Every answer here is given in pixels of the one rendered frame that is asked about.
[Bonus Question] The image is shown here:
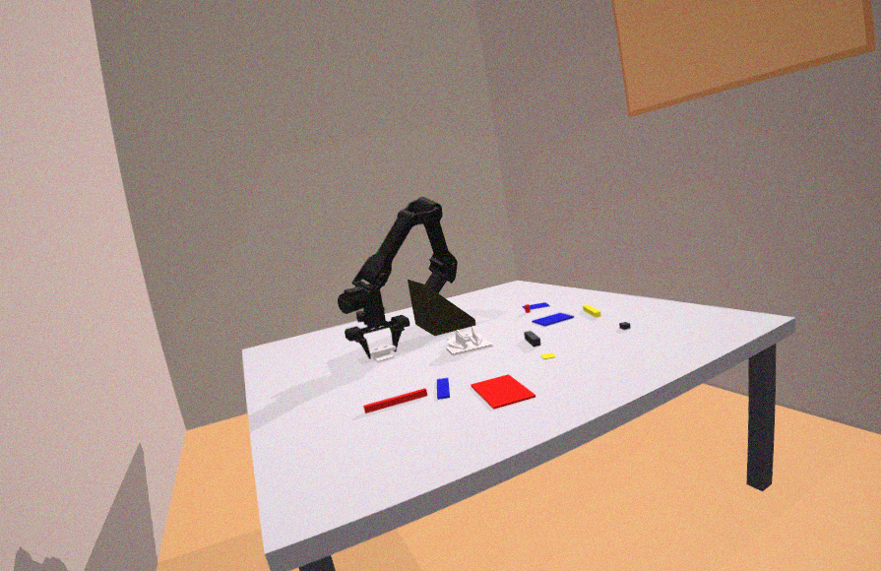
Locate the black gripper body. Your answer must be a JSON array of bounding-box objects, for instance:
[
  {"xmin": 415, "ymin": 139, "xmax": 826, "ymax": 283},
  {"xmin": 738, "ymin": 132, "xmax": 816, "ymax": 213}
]
[{"xmin": 345, "ymin": 303, "xmax": 410, "ymax": 341}]

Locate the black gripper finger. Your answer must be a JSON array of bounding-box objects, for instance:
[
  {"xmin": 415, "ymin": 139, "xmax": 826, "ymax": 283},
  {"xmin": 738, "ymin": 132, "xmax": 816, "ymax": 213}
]
[
  {"xmin": 355, "ymin": 338, "xmax": 371, "ymax": 358},
  {"xmin": 390, "ymin": 327, "xmax": 405, "ymax": 352}
]

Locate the red flat square plate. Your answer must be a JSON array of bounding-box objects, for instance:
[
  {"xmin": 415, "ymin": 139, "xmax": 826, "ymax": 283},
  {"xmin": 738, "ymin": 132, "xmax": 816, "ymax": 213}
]
[{"xmin": 471, "ymin": 374, "xmax": 535, "ymax": 409}]

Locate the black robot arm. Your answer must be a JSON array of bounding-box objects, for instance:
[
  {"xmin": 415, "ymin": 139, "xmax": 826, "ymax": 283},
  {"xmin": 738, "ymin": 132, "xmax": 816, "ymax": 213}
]
[{"xmin": 338, "ymin": 197, "xmax": 458, "ymax": 326}]

